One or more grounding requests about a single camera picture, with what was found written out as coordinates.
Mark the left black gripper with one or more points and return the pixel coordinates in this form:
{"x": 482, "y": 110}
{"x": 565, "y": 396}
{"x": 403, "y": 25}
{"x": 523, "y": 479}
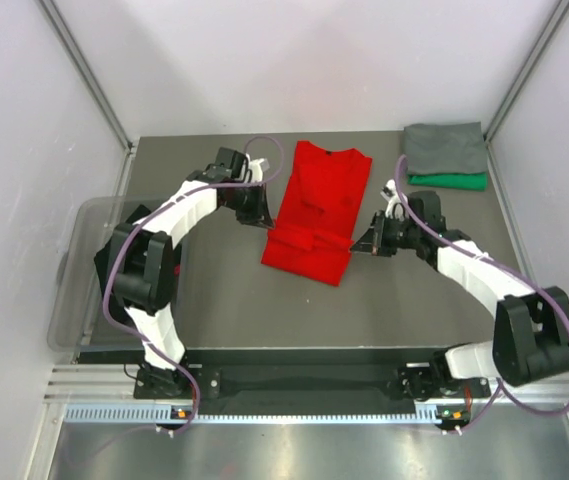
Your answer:
{"x": 258, "y": 215}

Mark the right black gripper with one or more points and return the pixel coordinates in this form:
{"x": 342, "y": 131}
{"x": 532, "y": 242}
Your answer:
{"x": 373, "y": 241}

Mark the red t shirt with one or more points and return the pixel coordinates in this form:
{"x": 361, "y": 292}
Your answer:
{"x": 316, "y": 219}

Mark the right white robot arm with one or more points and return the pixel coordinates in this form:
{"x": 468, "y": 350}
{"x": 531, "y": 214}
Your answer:
{"x": 531, "y": 327}

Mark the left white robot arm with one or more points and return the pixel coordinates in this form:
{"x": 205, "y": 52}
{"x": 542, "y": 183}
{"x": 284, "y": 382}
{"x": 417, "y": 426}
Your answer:
{"x": 138, "y": 266}

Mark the folded green t shirt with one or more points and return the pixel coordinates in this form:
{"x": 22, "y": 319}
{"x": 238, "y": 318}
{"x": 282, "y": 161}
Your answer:
{"x": 472, "y": 182}

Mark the folded grey t shirt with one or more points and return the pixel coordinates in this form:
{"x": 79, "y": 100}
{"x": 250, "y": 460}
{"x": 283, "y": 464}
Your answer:
{"x": 433, "y": 149}

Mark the black t shirt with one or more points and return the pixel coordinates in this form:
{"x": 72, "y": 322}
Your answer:
{"x": 101, "y": 258}

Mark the clear plastic bin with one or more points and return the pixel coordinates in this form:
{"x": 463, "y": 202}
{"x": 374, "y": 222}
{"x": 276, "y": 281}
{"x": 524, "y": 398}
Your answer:
{"x": 77, "y": 323}

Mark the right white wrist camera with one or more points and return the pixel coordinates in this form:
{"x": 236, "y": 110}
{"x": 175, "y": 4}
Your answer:
{"x": 395, "y": 201}

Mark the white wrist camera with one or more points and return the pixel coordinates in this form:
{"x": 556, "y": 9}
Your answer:
{"x": 395, "y": 201}
{"x": 254, "y": 170}

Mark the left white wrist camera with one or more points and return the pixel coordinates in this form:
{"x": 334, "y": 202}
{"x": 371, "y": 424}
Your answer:
{"x": 254, "y": 170}

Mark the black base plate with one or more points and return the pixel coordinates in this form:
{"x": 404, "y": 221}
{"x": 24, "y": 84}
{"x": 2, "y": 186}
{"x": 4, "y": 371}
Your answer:
{"x": 226, "y": 382}

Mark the left aluminium frame post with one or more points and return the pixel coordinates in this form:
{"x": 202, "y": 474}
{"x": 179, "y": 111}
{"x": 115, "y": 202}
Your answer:
{"x": 60, "y": 27}

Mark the aluminium frame post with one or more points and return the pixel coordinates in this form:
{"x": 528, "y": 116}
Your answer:
{"x": 60, "y": 27}
{"x": 541, "y": 44}

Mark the right aluminium frame post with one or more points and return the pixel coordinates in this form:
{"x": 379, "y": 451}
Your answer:
{"x": 541, "y": 44}

